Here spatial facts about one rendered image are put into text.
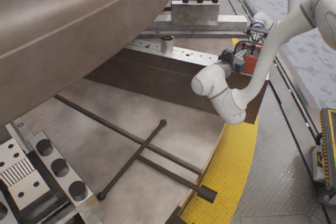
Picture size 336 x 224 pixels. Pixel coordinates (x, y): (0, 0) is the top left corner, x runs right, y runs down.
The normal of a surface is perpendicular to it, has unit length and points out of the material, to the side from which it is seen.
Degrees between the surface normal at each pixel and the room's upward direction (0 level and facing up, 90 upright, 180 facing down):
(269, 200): 0
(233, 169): 0
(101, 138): 0
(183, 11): 90
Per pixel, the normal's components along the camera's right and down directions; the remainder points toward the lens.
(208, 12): 0.01, 0.67
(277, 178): 0.00, -0.74
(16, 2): 0.76, 0.16
